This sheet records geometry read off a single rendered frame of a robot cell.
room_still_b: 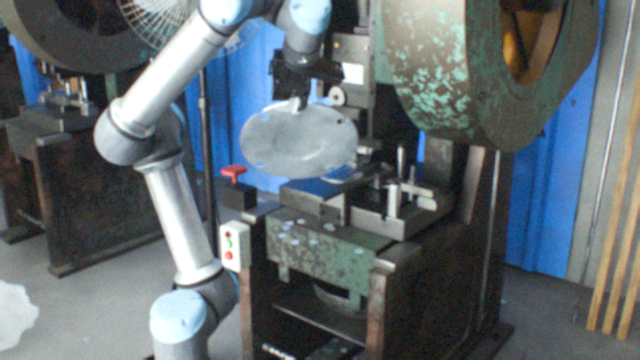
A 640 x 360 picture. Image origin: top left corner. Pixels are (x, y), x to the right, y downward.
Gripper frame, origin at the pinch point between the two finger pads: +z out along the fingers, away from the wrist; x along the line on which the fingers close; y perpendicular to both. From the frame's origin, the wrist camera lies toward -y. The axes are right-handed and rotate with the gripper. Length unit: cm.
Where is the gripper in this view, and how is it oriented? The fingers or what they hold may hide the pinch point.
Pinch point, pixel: (296, 107)
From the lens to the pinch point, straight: 138.9
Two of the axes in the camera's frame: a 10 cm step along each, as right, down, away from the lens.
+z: -1.7, 4.4, 8.8
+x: 1.6, 9.0, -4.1
